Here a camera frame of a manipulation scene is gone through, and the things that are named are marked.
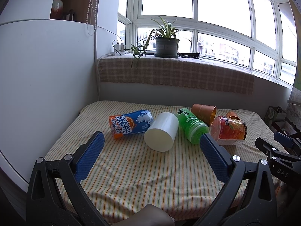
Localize white lace cloth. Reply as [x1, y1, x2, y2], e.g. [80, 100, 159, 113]
[287, 104, 301, 130]

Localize black object on windowsill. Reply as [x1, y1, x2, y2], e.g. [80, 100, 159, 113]
[179, 53, 203, 60]

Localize red white vase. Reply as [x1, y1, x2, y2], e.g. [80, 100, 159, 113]
[50, 0, 63, 19]

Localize white plastic cup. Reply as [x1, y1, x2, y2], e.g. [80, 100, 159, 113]
[144, 112, 179, 152]

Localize blue orange Arctic Ocean cup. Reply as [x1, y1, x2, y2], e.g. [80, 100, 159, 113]
[109, 110, 154, 139]

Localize green plastic bottle cup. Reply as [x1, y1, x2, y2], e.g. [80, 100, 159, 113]
[176, 108, 209, 145]

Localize potted spider plant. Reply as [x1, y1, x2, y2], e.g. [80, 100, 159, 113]
[136, 16, 181, 59]

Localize small hanging plantlet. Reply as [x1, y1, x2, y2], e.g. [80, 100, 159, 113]
[128, 44, 147, 59]

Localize white charger plugs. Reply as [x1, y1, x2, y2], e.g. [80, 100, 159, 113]
[112, 39, 125, 56]

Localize white window frame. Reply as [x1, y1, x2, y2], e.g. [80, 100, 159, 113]
[117, 0, 297, 85]

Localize green cardboard box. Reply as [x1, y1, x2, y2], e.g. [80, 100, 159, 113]
[264, 106, 287, 127]

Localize plaid windowsill cloth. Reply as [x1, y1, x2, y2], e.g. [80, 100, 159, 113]
[98, 56, 255, 95]

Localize bead curtain cord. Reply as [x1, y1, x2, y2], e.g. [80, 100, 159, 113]
[85, 0, 97, 36]

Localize striped table cloth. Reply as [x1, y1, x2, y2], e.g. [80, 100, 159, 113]
[43, 100, 289, 224]

